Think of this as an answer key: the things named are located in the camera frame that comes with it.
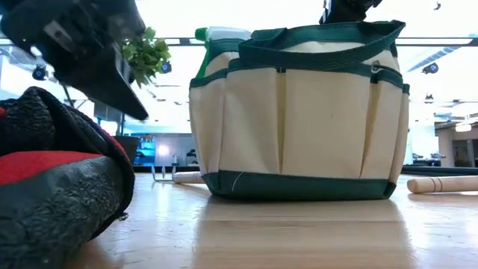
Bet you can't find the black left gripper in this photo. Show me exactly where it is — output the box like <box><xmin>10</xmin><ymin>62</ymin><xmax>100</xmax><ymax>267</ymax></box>
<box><xmin>0</xmin><ymin>0</ymin><xmax>149</xmax><ymax>121</ymax></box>

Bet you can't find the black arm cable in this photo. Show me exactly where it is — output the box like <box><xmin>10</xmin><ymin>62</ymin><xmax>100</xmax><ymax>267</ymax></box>
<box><xmin>61</xmin><ymin>84</ymin><xmax>78</xmax><ymax>108</ymax></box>

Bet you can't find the black red gardening glove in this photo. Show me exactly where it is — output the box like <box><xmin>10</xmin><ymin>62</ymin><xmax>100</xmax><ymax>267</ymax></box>
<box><xmin>0</xmin><ymin>85</ymin><xmax>136</xmax><ymax>269</ymax></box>

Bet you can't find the black metal table frame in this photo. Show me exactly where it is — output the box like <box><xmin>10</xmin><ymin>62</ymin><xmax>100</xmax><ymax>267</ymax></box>
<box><xmin>132</xmin><ymin>165</ymin><xmax>478</xmax><ymax>177</ymax></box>

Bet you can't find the white green spray bottle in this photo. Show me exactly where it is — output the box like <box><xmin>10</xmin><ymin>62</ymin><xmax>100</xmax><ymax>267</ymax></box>
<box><xmin>193</xmin><ymin>26</ymin><xmax>253</xmax><ymax>79</ymax></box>

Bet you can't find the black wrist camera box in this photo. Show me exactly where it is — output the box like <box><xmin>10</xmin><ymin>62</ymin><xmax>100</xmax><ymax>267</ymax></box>
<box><xmin>106</xmin><ymin>0</ymin><xmax>146</xmax><ymax>41</ymax></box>

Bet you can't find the garden tool grooved wooden handle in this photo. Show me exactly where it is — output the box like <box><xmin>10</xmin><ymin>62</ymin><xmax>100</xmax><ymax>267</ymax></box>
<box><xmin>406</xmin><ymin>175</ymin><xmax>478</xmax><ymax>194</ymax></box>

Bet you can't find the green potted plant black pot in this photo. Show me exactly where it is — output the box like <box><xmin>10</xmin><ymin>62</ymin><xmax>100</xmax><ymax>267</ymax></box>
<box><xmin>114</xmin><ymin>26</ymin><xmax>173</xmax><ymax>166</ymax></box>

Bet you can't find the blue lit display shelf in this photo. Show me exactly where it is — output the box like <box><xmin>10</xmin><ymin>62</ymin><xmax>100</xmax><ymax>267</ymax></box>
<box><xmin>134</xmin><ymin>134</ymin><xmax>157</xmax><ymax>166</ymax></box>

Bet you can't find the beige green canvas gardening bag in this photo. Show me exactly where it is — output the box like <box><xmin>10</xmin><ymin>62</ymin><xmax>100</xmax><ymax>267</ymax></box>
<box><xmin>188</xmin><ymin>20</ymin><xmax>411</xmax><ymax>202</ymax></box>

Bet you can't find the metal hand rake wooden handle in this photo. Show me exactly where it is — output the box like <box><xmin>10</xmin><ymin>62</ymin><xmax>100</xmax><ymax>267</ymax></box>
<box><xmin>151</xmin><ymin>165</ymin><xmax>205</xmax><ymax>185</ymax></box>

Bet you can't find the horizontal ceiling light rail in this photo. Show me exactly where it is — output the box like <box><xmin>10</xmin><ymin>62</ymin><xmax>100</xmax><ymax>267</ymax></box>
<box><xmin>164</xmin><ymin>36</ymin><xmax>478</xmax><ymax>48</ymax></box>

